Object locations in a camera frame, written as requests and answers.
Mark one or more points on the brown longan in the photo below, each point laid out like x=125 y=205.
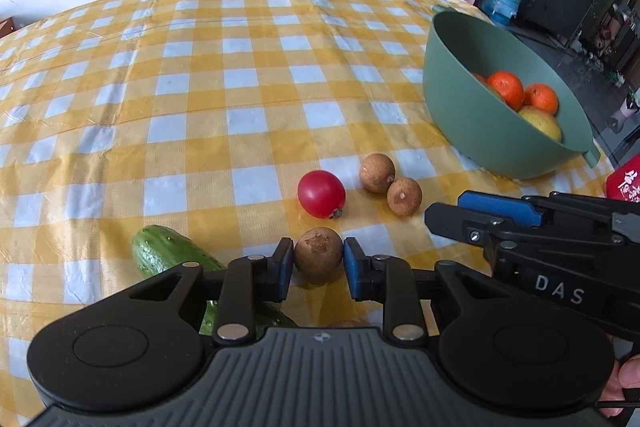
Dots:
x=349 y=324
x=317 y=254
x=404 y=197
x=377 y=172

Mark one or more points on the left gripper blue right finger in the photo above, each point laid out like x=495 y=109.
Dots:
x=387 y=280

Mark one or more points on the person's right hand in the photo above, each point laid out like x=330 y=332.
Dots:
x=624 y=376

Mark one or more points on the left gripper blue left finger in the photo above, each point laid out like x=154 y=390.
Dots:
x=249 y=287

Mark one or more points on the orange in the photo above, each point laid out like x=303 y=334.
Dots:
x=479 y=77
x=509 y=87
x=543 y=97

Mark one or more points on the red cherry tomato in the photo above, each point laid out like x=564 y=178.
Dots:
x=321 y=194

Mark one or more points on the yellow red apple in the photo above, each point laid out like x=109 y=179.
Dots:
x=542 y=121

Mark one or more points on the yellow white checkered tablecloth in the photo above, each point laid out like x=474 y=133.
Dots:
x=202 y=115

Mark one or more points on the green colander bowl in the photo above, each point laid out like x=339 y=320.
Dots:
x=461 y=47

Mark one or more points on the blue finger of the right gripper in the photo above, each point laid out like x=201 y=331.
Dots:
x=459 y=224
x=520 y=211

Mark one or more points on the brown longan back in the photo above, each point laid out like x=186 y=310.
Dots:
x=377 y=172

